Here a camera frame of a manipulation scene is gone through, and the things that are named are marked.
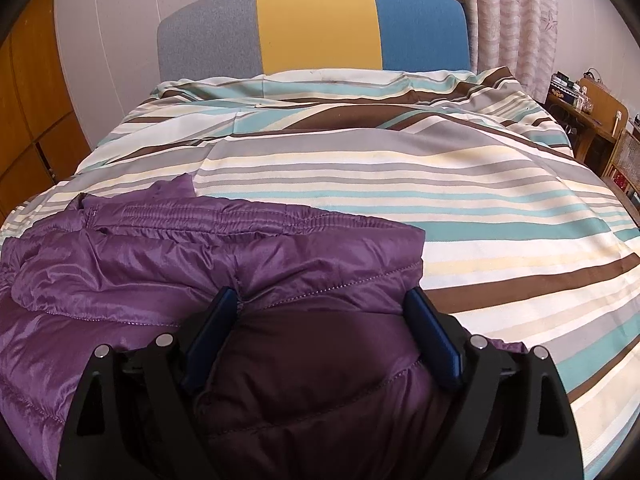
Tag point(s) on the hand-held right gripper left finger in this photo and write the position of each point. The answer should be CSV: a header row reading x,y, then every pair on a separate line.
x,y
210,345

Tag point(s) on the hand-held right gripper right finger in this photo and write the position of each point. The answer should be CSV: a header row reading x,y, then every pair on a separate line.
x,y
435,345

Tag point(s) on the purple down jacket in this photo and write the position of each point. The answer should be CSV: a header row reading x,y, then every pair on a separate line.
x,y
150,260

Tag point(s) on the striped duvet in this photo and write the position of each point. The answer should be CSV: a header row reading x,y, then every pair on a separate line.
x,y
400,185

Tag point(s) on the wooden desk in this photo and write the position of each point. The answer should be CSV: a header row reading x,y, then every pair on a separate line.
x,y
595,125

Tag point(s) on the wooden wardrobe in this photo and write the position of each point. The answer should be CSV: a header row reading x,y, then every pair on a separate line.
x,y
35,110

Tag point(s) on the ship print curtain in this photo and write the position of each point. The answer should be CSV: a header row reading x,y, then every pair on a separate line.
x,y
510,20

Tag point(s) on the grey yellow blue headboard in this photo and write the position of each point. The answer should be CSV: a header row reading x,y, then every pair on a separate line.
x,y
315,25

